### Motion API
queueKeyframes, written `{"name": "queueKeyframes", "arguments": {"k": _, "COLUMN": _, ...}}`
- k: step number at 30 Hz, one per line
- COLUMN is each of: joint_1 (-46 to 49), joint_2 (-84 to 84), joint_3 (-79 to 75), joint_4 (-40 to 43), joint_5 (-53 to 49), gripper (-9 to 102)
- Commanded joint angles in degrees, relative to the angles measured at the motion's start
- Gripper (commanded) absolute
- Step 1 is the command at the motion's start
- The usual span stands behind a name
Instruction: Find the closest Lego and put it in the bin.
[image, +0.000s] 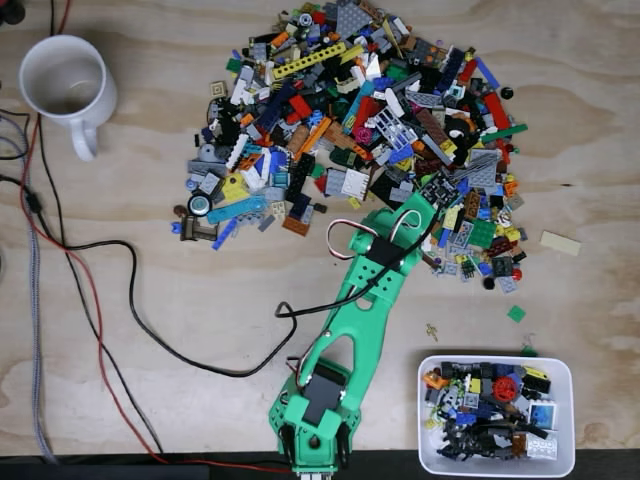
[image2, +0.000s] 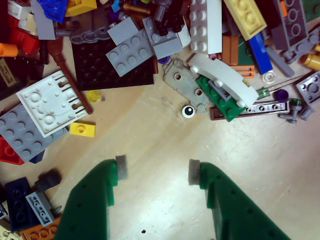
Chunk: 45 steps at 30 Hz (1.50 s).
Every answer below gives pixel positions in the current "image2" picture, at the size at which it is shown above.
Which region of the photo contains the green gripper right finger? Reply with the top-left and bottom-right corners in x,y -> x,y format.
188,159 -> 292,240

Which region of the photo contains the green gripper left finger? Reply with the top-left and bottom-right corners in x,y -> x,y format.
53,154 -> 129,240

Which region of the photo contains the black small Lego piece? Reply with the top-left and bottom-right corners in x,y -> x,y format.
34,168 -> 62,193

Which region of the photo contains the orange Lego plate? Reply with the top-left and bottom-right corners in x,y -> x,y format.
19,216 -> 62,240

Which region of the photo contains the dark blue Lego plate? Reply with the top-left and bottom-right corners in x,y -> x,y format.
4,176 -> 41,232

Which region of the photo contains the red Lego wedge piece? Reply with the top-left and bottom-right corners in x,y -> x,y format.
0,136 -> 25,165

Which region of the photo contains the green Lego plate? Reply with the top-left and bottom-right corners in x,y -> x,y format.
195,75 -> 248,123

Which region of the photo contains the brown long Lego plate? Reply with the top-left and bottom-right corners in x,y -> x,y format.
209,100 -> 291,121

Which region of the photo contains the white textured Lego plate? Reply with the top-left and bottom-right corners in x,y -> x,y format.
15,69 -> 88,138

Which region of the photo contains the dark grey Lego clip piece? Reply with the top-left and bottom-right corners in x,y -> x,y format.
279,97 -> 316,125

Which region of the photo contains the brown Lego broom bar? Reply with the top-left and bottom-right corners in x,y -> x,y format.
51,41 -> 94,115

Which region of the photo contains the purple round Lego stud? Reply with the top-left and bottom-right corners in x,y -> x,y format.
276,89 -> 289,103

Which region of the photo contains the large black Lego baseplate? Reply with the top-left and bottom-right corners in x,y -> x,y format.
71,37 -> 159,91

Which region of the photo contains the white curved Lego piece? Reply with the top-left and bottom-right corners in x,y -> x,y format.
187,52 -> 259,109

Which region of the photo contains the orange grille Lego tile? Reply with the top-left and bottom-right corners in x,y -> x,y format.
232,64 -> 256,79

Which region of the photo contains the grey long Lego bar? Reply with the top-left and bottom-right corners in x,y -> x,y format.
265,45 -> 296,78

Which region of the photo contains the grey two-by-three Lego brick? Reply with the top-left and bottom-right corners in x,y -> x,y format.
105,27 -> 154,78

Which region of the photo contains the blue long Lego tile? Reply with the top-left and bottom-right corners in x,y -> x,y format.
247,31 -> 273,75

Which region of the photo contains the gold round Lego cylinder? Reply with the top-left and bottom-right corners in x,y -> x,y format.
299,51 -> 320,68

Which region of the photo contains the orange round Lego cylinder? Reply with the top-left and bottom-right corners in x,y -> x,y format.
0,42 -> 20,57

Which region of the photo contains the grey smooth Lego tile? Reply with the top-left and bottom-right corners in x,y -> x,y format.
107,15 -> 140,47

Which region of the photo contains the white tall Lego brick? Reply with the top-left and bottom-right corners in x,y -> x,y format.
189,0 -> 209,54

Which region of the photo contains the yellow Lego brick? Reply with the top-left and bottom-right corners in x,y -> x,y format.
222,0 -> 268,41

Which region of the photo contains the grey inverted Lego plate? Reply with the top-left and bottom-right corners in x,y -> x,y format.
272,0 -> 311,51

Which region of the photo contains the small yellow square plate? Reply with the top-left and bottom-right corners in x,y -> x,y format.
69,121 -> 97,138

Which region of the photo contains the large grey studded plate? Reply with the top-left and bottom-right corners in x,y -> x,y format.
0,102 -> 70,162

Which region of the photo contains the transparent yellow round stud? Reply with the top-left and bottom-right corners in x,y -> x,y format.
86,90 -> 101,103

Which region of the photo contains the round eye print tile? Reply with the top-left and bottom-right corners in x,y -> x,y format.
181,104 -> 195,118

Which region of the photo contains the transparent clear round stud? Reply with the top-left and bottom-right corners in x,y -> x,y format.
262,71 -> 276,84

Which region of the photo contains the grey flat plate with holes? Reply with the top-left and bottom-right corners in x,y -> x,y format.
161,59 -> 210,109

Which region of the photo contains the grey square jumper plate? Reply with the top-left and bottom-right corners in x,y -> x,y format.
295,70 -> 320,111

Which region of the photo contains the grey Lego chain piece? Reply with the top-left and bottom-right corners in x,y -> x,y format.
69,26 -> 112,46

